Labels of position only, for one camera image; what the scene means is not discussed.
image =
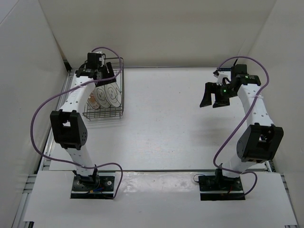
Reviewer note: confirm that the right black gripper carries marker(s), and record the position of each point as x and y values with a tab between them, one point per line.
210	88

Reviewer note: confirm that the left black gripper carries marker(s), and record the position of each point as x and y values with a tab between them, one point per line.
110	69

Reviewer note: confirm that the green rimmed white plate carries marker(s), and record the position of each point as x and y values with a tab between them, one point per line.
113	94

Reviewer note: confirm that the orange patterned plate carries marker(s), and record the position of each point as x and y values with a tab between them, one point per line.
92	102

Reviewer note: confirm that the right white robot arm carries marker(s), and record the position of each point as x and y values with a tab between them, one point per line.
262	137

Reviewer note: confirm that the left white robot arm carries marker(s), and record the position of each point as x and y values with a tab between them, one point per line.
69	129

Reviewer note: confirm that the wire dish rack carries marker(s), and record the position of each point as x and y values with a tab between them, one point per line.
111	112

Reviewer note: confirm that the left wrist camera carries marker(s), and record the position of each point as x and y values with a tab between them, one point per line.
95	60

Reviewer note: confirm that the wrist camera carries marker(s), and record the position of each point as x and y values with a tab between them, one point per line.
221	78
95	60

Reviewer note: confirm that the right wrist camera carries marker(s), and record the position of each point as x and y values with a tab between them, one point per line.
221	78

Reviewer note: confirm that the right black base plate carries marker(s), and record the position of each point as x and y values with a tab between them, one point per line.
212	189

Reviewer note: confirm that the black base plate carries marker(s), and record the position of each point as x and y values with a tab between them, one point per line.
212	189
102	189

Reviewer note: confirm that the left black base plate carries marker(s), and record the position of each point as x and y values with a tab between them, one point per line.
102	189

